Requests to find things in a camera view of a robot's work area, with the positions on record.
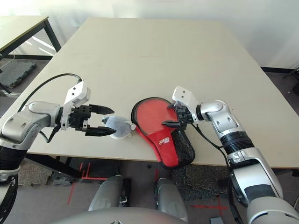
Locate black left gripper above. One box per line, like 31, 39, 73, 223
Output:
69, 105, 115, 137

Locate grey robot leg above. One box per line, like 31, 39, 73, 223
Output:
88, 175, 131, 212
155, 177, 189, 222

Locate grey robot torso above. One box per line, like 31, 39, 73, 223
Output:
52, 206, 187, 224

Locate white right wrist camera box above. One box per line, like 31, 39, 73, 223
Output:
171, 85, 199, 122

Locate silver metal floor bar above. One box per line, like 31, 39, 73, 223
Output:
0, 90, 21, 98

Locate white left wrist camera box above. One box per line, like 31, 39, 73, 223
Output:
61, 80, 91, 130

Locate dark grey foam floor mat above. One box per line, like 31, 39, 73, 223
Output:
0, 61, 37, 88

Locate grey plush zipper charm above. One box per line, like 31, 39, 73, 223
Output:
100, 115, 136, 140

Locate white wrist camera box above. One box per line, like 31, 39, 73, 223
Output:
171, 85, 199, 122
61, 80, 91, 130

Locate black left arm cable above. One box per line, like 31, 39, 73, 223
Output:
20, 73, 84, 143

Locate dark speckled floor mat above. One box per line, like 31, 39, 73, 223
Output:
172, 164, 232, 201

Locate brown speckled floor mat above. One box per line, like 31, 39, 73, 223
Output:
17, 161, 78, 187

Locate black table frame beam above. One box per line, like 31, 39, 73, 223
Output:
25, 153, 82, 179

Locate grey left robot leg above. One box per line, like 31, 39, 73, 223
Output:
88, 175, 131, 212

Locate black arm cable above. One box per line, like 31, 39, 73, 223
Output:
20, 73, 84, 143
191, 123, 236, 210

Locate thin white floor cable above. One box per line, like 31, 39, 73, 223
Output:
0, 55, 16, 70

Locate red black paddle case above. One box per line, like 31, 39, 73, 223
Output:
130, 97, 196, 170

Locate beige side table black frame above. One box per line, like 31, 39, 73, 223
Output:
0, 15, 63, 59

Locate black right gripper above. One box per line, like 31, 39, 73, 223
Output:
162, 104, 196, 130

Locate grey right robot leg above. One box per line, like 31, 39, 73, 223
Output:
155, 177, 189, 222

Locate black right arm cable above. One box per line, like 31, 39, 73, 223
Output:
191, 123, 236, 210

